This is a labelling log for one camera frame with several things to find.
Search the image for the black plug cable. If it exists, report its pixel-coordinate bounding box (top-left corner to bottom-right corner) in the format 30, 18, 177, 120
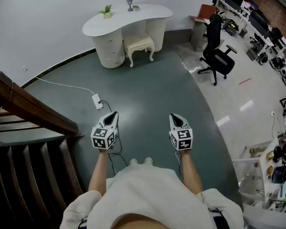
99, 100, 130, 176

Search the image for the black yellow machine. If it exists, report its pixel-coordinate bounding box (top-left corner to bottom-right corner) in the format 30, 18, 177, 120
223, 19, 239, 36

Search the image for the white curved desk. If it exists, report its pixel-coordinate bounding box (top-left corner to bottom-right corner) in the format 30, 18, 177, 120
82, 3, 174, 69

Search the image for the white shelf unit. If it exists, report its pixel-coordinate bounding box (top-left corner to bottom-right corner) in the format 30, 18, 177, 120
232, 137, 286, 208

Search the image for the gripper tether cable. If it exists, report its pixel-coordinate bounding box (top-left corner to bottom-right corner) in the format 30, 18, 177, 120
175, 151, 184, 183

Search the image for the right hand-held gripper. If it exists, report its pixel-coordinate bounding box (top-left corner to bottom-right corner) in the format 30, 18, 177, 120
169, 113, 194, 151

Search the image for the white power strip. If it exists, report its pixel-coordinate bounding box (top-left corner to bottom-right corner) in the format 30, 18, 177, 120
92, 94, 104, 110

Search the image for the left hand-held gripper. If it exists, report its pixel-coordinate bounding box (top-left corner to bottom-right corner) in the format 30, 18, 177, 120
90, 111, 120, 151

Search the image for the black cooking pot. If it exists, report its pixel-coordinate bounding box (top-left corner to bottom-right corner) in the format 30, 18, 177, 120
271, 166, 286, 184

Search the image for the cream upholstered stool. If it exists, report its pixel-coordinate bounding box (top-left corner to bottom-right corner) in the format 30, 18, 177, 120
123, 33, 156, 68

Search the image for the green plant in white pot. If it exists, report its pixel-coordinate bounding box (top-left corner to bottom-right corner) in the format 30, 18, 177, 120
98, 4, 113, 20

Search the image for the person's left forearm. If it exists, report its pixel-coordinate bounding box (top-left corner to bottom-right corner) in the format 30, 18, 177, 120
88, 149, 110, 197

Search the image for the black office chair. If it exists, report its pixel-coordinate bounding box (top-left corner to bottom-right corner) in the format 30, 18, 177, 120
197, 13, 238, 86

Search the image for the person's white shirt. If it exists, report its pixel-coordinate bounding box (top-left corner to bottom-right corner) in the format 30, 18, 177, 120
59, 162, 245, 229

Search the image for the row of black monitors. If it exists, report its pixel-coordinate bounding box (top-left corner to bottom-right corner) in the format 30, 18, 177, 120
215, 0, 286, 47

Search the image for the long white office desk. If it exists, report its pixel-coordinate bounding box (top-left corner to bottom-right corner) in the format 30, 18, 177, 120
213, 0, 286, 57

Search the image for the white power strip cable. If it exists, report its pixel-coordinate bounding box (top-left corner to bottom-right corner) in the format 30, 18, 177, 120
34, 76, 96, 96

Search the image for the person's right forearm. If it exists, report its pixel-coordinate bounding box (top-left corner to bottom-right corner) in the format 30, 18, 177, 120
180, 150, 204, 196

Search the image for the pile of black white equipment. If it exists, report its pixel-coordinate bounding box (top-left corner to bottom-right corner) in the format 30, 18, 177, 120
246, 44, 286, 87

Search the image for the thin socket cable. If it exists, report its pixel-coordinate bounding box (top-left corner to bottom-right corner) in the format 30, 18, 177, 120
271, 114, 286, 139

